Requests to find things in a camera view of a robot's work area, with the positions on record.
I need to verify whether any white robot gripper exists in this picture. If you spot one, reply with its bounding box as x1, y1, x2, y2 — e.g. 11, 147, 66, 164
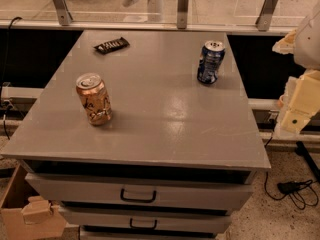
272, 1, 320, 134

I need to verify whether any blue pepsi can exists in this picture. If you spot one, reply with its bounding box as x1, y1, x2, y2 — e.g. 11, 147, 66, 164
197, 40, 225, 84

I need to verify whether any orange soda can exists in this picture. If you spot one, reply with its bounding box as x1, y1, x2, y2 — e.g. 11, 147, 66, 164
76, 73, 112, 126

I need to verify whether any roll of tan tape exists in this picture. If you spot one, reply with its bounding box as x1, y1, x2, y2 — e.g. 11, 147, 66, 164
277, 94, 285, 108

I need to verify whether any black stand leg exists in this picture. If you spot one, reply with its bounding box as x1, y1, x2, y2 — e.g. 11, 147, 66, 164
295, 141, 320, 183

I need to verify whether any grey drawer cabinet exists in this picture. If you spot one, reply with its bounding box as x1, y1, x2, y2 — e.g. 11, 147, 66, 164
3, 31, 270, 240

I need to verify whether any black candy bar wrapper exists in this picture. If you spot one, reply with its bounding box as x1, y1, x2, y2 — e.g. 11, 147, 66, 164
95, 37, 129, 55

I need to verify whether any top grey drawer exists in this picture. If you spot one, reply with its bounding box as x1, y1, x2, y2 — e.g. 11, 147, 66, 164
26, 173, 252, 211

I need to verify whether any grey drawer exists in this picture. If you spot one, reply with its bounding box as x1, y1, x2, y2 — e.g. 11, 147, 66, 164
59, 207, 231, 234
26, 173, 252, 211

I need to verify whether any middle grey drawer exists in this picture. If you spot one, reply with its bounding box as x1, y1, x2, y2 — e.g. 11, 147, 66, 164
59, 207, 231, 234

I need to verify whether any cardboard box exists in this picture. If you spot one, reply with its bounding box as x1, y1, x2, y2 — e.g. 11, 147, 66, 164
1, 166, 66, 240

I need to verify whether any right metal bracket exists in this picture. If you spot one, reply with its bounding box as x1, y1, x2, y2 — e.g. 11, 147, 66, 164
255, 0, 279, 31

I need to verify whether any metal bracket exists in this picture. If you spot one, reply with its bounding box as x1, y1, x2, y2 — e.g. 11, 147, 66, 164
176, 0, 189, 29
255, 0, 279, 31
53, 0, 73, 26

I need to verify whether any black power adapter with cable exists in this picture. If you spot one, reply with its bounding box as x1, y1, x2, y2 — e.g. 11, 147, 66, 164
263, 174, 320, 210

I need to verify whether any middle metal bracket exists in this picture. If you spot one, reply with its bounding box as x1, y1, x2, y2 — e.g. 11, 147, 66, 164
176, 0, 189, 29

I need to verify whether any left metal bracket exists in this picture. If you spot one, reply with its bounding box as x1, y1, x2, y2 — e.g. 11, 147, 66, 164
53, 0, 73, 26

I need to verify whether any black cable at left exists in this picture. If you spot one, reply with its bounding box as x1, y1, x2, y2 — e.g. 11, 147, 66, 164
0, 16, 23, 141

